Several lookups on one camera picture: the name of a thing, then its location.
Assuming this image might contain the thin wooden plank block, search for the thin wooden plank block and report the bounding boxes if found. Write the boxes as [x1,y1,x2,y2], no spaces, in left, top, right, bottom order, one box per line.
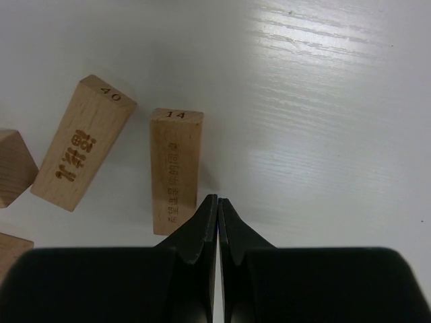
[150,108,204,236]

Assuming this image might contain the wooden block cube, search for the wooden block cube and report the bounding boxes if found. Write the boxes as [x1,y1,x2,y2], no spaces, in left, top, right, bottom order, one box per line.
[1,129,38,209]

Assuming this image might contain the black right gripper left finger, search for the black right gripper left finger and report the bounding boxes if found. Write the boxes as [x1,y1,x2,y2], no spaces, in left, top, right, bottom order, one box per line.
[1,195,218,322]

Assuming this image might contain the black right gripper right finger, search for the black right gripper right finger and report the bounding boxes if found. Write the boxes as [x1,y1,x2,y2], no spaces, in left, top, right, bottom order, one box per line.
[218,199,430,322]

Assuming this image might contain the small wooden cube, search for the small wooden cube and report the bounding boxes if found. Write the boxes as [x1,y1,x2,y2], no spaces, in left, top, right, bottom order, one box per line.
[0,233,34,282]

